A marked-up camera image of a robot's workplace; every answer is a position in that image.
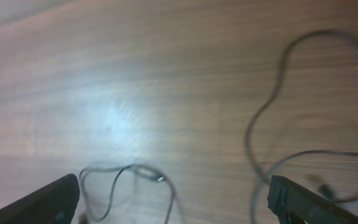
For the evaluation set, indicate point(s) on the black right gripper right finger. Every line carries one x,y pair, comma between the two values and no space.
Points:
292,204

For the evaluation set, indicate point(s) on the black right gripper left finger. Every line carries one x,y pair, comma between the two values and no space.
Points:
54,203

